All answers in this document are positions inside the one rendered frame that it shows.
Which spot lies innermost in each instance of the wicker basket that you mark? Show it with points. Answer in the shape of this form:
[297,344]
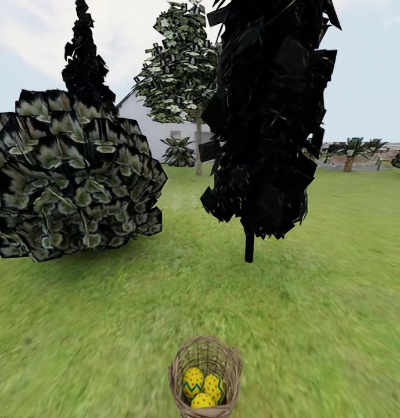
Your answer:
[175,376]

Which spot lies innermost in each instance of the charcoal grill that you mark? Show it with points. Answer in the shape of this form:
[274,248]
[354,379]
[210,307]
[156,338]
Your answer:
[333,148]

